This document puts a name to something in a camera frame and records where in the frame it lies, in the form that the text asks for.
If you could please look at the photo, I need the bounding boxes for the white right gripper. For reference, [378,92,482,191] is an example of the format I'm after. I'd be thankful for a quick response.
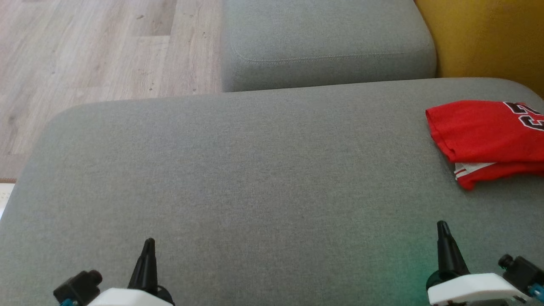
[426,221,532,306]

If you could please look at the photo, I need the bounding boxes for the red mesh shorts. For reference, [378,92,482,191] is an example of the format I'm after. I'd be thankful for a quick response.
[454,161,544,190]

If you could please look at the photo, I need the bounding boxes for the red basketball jersey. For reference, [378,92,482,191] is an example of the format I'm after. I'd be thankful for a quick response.
[425,100,544,164]

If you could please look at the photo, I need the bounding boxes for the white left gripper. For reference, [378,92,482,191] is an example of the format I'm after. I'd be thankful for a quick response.
[87,238,175,306]

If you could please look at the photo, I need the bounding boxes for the grey sofa cushion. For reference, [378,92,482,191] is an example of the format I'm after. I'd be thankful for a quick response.
[221,0,437,93]

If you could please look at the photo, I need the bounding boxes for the yellow upholstered panel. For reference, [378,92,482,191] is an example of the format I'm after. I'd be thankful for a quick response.
[414,0,544,99]

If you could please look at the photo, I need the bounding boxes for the grey fabric sofa seat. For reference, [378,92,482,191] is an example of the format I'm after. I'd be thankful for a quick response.
[0,77,544,306]

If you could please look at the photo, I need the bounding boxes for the white mat with brown rim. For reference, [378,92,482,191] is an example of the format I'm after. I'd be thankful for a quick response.
[0,178,17,221]

